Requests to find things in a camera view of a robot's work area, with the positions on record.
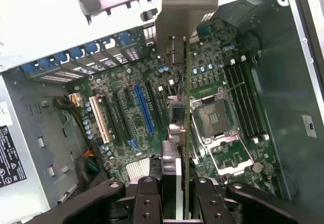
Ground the silver finned heat sink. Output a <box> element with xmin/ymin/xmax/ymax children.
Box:
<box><xmin>125</xmin><ymin>158</ymin><xmax>152</xmax><ymax>184</ymax></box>

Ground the metal socket cover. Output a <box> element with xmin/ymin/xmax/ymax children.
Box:
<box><xmin>205</xmin><ymin>135</ymin><xmax>256</xmax><ymax>177</ymax></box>

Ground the CPU socket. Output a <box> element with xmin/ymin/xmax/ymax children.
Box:
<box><xmin>189</xmin><ymin>87</ymin><xmax>240</xmax><ymax>145</ymax></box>

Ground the long black expansion slot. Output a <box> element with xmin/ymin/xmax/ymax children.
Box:
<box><xmin>105</xmin><ymin>93</ymin><xmax>125</xmax><ymax>143</ymax></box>
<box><xmin>146</xmin><ymin>82</ymin><xmax>164</xmax><ymax>131</ymax></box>
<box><xmin>115</xmin><ymin>89</ymin><xmax>135</xmax><ymax>140</ymax></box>

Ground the blue expansion slot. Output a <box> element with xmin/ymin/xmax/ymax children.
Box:
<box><xmin>134</xmin><ymin>84</ymin><xmax>155</xmax><ymax>136</ymax></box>

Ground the white expansion slot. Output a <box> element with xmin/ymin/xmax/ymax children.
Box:
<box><xmin>88</xmin><ymin>96</ymin><xmax>111</xmax><ymax>145</ymax></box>

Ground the thin metal locking lever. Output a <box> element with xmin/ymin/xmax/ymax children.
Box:
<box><xmin>219</xmin><ymin>81</ymin><xmax>246</xmax><ymax>93</ymax></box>

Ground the white power connector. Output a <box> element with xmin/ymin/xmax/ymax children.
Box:
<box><xmin>67</xmin><ymin>92</ymin><xmax>83</xmax><ymax>108</ymax></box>

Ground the green motherboard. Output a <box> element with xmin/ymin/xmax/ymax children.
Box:
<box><xmin>67</xmin><ymin>18</ymin><xmax>287</xmax><ymax>199</ymax></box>

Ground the dark grey PC case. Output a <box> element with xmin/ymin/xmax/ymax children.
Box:
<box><xmin>0</xmin><ymin>0</ymin><xmax>324</xmax><ymax>224</ymax></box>

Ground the silver power supply unit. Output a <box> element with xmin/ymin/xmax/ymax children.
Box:
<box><xmin>0</xmin><ymin>74</ymin><xmax>51</xmax><ymax>211</ymax></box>

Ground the perforated silver slot cover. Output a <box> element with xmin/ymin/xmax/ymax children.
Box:
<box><xmin>111</xmin><ymin>52</ymin><xmax>130</xmax><ymax>63</ymax></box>
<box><xmin>98</xmin><ymin>57</ymin><xmax>120</xmax><ymax>67</ymax></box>
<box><xmin>30</xmin><ymin>68</ymin><xmax>86</xmax><ymax>83</ymax></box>
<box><xmin>74</xmin><ymin>64</ymin><xmax>106</xmax><ymax>74</ymax></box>
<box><xmin>125</xmin><ymin>46</ymin><xmax>142</xmax><ymax>62</ymax></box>

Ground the multicoloured wire bundle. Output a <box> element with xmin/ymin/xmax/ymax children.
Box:
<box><xmin>75</xmin><ymin>149</ymin><xmax>102</xmax><ymax>184</ymax></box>

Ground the black sleeved cable bundle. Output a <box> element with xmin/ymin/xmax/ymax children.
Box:
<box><xmin>53</xmin><ymin>96</ymin><xmax>87</xmax><ymax>143</ymax></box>

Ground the black case intrusion switch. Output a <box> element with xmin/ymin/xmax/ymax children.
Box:
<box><xmin>140</xmin><ymin>10</ymin><xmax>159</xmax><ymax>22</ymax></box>

